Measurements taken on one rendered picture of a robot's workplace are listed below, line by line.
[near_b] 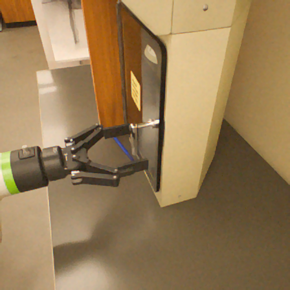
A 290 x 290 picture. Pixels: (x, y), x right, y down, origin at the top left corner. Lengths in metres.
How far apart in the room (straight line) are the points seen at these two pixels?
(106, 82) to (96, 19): 0.19
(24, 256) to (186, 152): 1.44
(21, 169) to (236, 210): 0.56
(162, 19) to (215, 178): 0.54
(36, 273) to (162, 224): 1.19
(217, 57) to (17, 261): 1.65
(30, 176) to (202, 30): 0.42
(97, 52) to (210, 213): 0.57
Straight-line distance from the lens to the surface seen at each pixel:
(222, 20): 0.51
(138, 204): 0.77
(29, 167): 0.58
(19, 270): 1.86
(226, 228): 0.76
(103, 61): 0.86
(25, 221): 2.03
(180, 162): 0.65
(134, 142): 0.62
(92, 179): 0.56
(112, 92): 0.91
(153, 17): 0.45
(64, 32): 1.88
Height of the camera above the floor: 1.56
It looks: 42 degrees down
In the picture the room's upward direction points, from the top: straight up
